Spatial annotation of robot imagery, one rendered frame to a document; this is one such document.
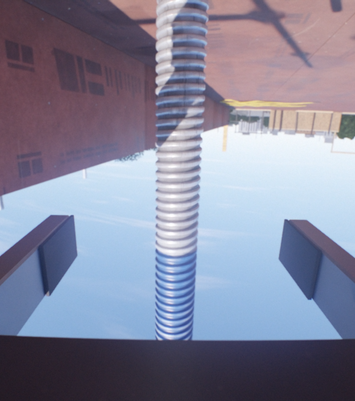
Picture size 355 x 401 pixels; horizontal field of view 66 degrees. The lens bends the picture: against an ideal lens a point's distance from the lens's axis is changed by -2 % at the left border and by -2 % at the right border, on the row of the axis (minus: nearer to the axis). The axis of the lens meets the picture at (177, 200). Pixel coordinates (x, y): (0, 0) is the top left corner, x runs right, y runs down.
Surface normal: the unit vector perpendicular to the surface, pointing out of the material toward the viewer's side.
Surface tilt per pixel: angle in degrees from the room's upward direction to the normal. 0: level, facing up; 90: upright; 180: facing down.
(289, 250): 90
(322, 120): 90
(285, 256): 90
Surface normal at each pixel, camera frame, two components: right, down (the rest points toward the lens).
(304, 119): -0.24, 0.27
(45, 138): 0.97, 0.09
